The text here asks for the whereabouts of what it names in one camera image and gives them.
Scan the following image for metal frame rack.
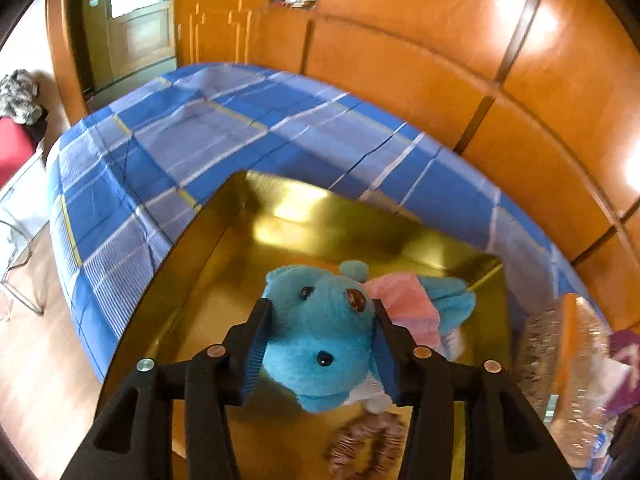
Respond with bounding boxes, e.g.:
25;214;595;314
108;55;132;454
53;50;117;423
0;147;48;317

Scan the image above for wooden door with window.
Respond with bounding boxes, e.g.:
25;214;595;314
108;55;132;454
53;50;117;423
80;0;178;93

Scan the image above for grey patterned cloth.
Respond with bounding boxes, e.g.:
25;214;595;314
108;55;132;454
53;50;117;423
0;69;41;126

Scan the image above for purple box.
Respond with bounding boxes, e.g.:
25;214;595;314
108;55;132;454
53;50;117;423
602;330;640;418

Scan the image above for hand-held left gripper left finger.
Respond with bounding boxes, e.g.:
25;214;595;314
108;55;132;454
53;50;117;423
60;298;273;480

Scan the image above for sparkly silver tissue box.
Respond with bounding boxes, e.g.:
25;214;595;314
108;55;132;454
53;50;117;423
515;294;613;468

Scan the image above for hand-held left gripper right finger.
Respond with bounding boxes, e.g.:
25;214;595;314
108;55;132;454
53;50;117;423
372;299;577;480

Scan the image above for blue plaid bedsheet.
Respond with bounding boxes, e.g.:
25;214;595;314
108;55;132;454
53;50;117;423
47;62;608;383

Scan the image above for red cloth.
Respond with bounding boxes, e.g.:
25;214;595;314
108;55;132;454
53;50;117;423
0;116;40;188

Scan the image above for blue plush toy pink dress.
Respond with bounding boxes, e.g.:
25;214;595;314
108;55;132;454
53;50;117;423
262;260;477;414

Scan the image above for gold box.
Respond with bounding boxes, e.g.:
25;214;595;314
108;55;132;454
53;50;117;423
94;170;516;480

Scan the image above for brown scrunchie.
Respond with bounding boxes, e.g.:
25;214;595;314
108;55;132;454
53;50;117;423
327;412;408;480

